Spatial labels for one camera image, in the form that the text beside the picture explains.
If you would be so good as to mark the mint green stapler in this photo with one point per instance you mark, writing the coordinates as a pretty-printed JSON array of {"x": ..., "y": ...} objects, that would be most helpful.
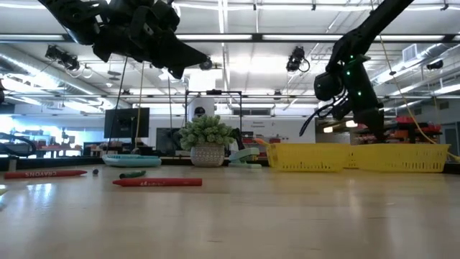
[{"x": 240, "y": 156}]

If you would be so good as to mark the yellow plastic bin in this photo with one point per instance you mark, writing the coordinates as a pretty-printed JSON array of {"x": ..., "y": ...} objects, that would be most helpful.
[
  {"x": 350, "y": 158},
  {"x": 305, "y": 158},
  {"x": 399, "y": 158}
]

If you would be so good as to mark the black metal frame stand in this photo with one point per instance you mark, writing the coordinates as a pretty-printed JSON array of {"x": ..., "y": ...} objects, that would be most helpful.
[{"x": 214, "y": 92}]

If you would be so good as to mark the teal shallow tray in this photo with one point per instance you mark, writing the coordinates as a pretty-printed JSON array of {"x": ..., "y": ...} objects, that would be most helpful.
[{"x": 131, "y": 162}]

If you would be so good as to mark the black tool cart red bins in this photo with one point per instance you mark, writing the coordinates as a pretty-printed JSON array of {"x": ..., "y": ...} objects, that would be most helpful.
[{"x": 406, "y": 120}]

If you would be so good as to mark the green artificial potted plant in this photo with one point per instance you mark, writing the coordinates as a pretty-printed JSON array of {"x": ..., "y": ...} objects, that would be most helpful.
[{"x": 206, "y": 133}]

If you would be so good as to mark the black monitor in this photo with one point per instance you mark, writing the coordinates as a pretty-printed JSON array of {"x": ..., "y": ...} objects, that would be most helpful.
[{"x": 125, "y": 122}]

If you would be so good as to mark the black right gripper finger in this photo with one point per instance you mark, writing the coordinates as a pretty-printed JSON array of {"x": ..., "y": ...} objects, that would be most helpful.
[{"x": 377, "y": 126}]

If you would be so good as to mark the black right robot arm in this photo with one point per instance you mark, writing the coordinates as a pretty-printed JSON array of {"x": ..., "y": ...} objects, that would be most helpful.
[{"x": 373, "y": 21}]

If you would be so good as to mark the white column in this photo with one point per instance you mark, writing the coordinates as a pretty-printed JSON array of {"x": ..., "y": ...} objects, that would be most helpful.
[{"x": 206, "y": 104}]

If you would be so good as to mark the silver ceiling air duct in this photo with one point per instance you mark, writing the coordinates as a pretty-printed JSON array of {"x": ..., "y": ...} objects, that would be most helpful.
[{"x": 36, "y": 73}]

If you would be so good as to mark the round black ceiling camera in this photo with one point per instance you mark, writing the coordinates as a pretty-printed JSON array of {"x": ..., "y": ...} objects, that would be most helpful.
[{"x": 207, "y": 65}]

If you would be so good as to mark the person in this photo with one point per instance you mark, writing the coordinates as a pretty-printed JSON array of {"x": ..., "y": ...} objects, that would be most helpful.
[{"x": 200, "y": 111}]

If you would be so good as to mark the white wall board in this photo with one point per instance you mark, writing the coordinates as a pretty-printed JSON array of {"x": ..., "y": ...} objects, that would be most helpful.
[{"x": 280, "y": 131}]

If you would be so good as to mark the black panel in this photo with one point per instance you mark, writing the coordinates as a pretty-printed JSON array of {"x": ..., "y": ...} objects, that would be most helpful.
[{"x": 167, "y": 140}]

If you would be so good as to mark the red crayon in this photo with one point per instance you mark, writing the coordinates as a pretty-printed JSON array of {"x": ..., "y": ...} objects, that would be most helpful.
[
  {"x": 43, "y": 174},
  {"x": 158, "y": 182}
]

